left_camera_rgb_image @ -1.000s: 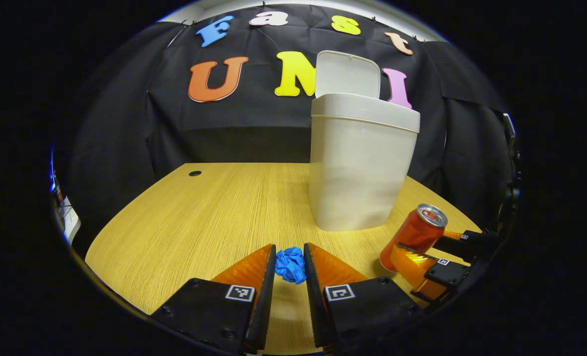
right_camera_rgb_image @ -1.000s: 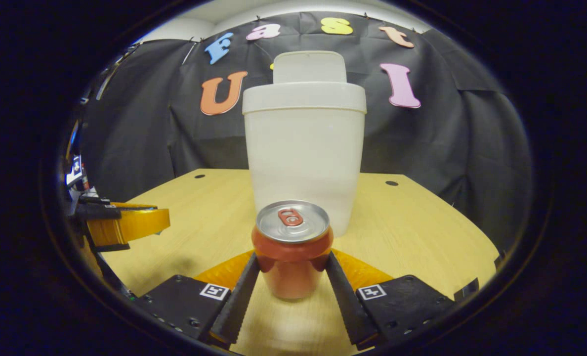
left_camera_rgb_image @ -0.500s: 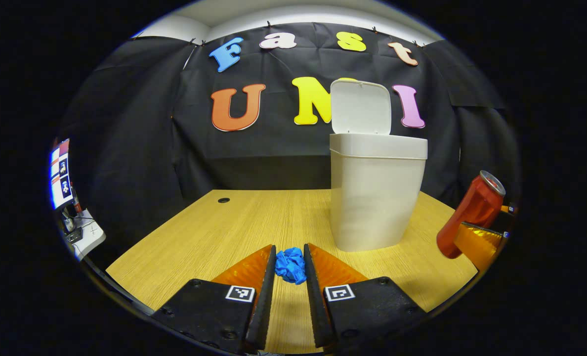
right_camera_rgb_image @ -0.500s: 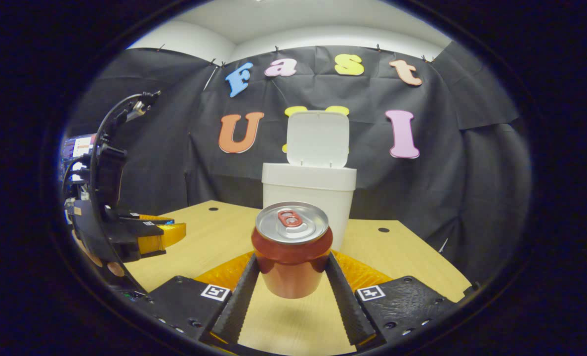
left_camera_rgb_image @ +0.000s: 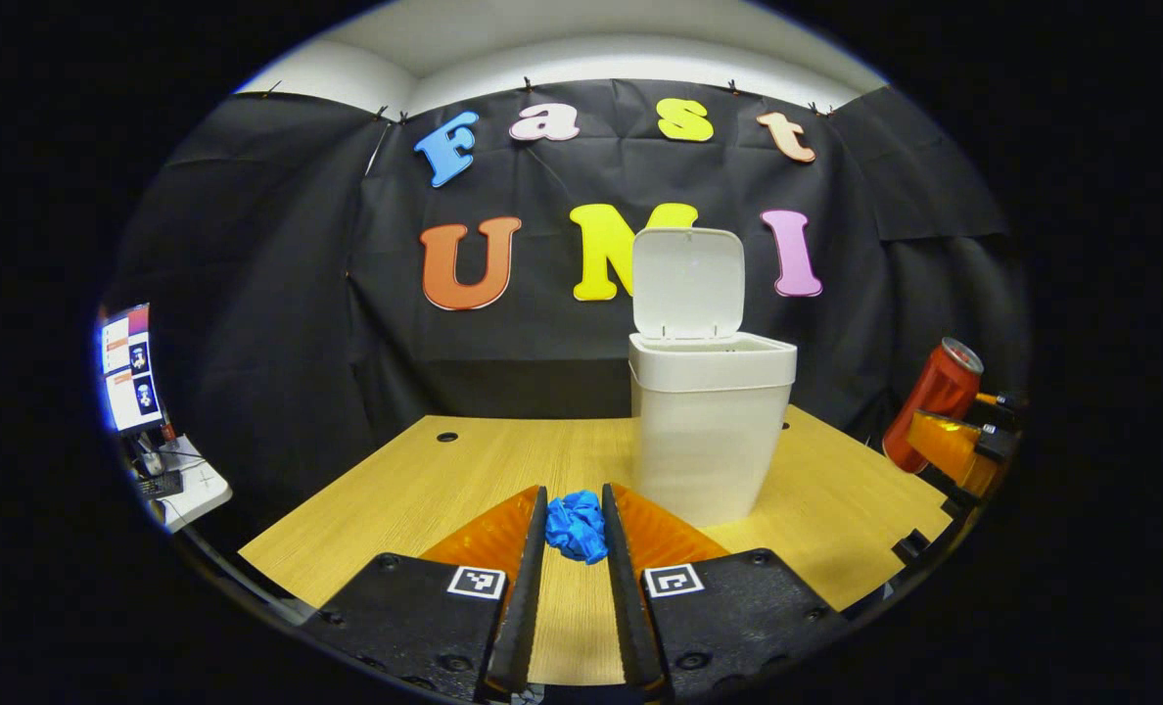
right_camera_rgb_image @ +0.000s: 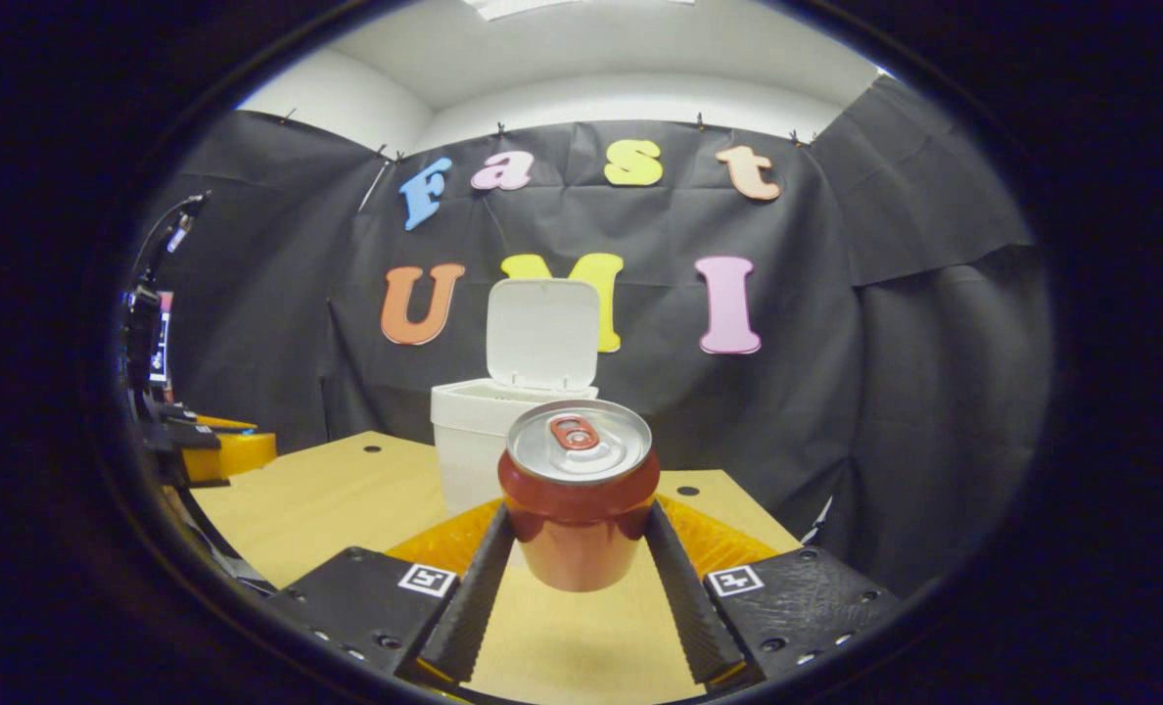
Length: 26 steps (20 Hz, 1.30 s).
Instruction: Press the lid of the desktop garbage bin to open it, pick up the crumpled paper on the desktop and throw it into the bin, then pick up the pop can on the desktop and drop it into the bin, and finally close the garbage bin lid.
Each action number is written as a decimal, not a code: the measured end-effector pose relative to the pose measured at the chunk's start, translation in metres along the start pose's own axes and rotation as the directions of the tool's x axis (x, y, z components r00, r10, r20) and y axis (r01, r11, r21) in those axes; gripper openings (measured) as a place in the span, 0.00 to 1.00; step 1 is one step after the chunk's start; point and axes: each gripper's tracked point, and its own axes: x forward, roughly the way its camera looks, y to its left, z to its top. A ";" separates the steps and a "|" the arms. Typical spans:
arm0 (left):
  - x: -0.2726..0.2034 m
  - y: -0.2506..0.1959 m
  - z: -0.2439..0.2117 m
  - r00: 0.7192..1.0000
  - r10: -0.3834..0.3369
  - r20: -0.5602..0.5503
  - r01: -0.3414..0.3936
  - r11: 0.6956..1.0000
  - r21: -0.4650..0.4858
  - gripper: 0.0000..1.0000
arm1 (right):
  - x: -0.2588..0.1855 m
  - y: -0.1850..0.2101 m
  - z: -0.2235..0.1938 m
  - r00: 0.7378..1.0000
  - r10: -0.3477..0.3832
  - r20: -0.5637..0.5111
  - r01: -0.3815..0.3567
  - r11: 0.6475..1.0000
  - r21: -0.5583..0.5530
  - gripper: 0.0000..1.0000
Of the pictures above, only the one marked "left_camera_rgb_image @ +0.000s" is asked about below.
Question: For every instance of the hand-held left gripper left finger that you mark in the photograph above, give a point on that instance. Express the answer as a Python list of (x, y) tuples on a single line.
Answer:
[(528, 607)]

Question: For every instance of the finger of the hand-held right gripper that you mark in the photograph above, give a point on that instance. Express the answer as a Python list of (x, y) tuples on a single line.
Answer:
[(944, 441), (1002, 399)]

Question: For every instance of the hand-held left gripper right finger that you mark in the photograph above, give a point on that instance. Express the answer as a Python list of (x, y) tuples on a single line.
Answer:
[(624, 607)]

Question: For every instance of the red pop can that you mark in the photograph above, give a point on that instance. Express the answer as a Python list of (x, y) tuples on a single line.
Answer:
[(929, 401)]

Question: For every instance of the blue paper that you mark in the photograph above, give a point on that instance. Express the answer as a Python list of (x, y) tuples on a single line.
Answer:
[(577, 529)]

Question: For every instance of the white desktop garbage bin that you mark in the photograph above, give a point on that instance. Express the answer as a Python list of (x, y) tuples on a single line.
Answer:
[(704, 441)]

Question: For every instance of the wooden desktop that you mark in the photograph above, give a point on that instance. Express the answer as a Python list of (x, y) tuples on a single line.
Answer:
[(425, 490)]

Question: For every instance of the white side table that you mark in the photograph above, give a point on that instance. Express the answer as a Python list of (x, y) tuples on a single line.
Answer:
[(200, 490)]

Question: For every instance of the black keyboard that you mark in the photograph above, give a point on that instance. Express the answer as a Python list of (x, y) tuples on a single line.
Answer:
[(161, 485)]

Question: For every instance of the black backdrop cloth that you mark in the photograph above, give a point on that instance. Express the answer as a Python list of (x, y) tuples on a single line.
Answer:
[(278, 294)]

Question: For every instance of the computer monitor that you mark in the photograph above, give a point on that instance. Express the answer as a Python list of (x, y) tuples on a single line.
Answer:
[(129, 372)]

